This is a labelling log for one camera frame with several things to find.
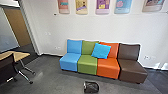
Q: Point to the black trash bag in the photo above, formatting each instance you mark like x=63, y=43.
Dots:
x=91, y=87

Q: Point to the green sofa seat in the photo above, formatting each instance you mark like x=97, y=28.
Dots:
x=88, y=63

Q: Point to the cyan square cushion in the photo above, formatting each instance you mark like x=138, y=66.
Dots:
x=101, y=50

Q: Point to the blue sofa seat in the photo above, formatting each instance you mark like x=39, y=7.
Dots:
x=70, y=60

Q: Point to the orange sofa seat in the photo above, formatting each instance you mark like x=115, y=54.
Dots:
x=108, y=66

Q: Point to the brown sofa seat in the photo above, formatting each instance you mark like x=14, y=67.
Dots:
x=131, y=68

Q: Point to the white wall switch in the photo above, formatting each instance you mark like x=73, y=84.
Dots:
x=48, y=33

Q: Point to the wall poster with purple print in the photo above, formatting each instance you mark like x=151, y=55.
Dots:
x=102, y=6

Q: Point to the wall poster with orange print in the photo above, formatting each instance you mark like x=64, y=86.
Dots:
x=63, y=6

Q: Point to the wall poster with cyan print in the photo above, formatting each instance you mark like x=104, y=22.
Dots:
x=123, y=5

